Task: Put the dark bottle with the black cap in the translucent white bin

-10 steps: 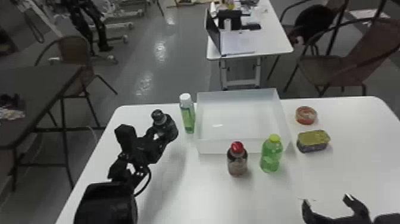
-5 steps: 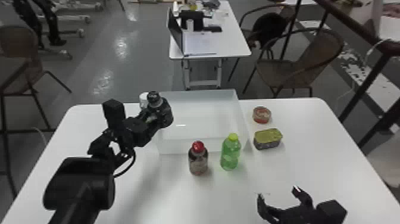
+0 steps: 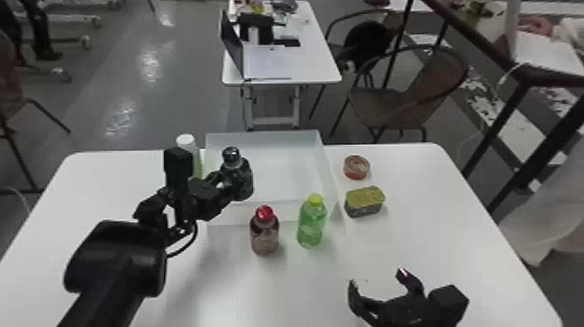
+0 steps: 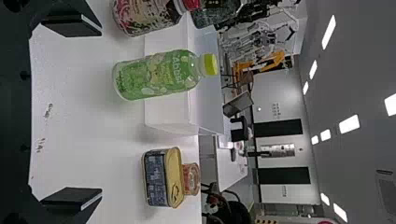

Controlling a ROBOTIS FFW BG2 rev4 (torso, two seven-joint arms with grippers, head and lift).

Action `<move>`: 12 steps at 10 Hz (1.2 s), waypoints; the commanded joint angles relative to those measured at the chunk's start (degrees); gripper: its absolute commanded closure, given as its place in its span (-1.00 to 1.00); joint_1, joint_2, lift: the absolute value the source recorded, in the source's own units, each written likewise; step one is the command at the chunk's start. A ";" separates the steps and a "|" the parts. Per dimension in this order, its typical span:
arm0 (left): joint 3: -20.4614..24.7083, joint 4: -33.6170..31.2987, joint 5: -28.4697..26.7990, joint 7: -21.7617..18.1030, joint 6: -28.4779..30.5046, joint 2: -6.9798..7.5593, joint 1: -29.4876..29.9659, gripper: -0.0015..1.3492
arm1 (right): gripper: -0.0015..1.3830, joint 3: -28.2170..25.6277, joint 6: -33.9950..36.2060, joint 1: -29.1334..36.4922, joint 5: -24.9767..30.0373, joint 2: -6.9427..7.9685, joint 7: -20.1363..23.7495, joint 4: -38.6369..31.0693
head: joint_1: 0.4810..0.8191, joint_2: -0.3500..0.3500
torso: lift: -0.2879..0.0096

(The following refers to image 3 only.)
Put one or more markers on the white side table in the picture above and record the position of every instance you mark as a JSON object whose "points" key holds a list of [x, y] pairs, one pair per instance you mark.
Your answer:
{"points": [[301, 59]]}

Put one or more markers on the black chair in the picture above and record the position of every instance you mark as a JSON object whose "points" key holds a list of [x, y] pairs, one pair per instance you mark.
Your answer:
{"points": [[365, 41]]}

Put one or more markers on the clear box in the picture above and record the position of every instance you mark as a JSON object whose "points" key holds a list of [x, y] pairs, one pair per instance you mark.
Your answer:
{"points": [[274, 173]]}

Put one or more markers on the brown chair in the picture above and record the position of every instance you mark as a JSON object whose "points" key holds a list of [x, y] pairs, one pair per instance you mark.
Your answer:
{"points": [[401, 98]]}

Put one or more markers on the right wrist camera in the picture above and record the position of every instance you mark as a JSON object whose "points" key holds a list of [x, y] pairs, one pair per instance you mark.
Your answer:
{"points": [[449, 305]]}

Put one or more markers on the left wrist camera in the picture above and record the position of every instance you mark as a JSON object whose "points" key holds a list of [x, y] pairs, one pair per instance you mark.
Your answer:
{"points": [[178, 166]]}

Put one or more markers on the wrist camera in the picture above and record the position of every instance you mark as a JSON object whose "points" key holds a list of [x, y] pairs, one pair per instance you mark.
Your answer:
{"points": [[449, 305], [178, 166]]}

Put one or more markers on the yellow can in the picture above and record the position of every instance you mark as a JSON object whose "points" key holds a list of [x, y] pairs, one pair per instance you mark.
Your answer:
{"points": [[365, 200]]}

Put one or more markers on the black stand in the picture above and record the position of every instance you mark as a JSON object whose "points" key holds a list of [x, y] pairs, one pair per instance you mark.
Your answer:
{"points": [[255, 23]]}

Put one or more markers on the dark side table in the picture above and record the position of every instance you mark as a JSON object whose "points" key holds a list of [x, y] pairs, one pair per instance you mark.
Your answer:
{"points": [[538, 75]]}

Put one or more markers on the dark chair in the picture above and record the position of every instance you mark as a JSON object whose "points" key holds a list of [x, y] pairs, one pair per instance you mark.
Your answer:
{"points": [[9, 91]]}

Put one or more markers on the red can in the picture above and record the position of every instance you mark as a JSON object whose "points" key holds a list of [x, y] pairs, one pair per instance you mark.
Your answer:
{"points": [[357, 167]]}

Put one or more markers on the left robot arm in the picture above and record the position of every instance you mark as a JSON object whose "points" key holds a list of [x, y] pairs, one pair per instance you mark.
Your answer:
{"points": [[114, 269]]}

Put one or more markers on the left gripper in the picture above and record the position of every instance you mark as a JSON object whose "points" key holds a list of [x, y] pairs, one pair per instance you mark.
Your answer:
{"points": [[206, 199]]}

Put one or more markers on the brown bottle red cap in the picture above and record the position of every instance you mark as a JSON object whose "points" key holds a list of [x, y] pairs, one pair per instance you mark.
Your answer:
{"points": [[264, 233]]}

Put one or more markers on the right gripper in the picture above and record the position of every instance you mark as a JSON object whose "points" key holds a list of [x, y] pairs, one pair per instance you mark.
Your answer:
{"points": [[406, 311]]}

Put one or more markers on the pale green bottle white cap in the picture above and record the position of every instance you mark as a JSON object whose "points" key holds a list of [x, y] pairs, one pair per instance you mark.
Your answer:
{"points": [[189, 145]]}

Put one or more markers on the black bottle silver cap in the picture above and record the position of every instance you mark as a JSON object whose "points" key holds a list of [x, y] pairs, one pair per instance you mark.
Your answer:
{"points": [[238, 176]]}

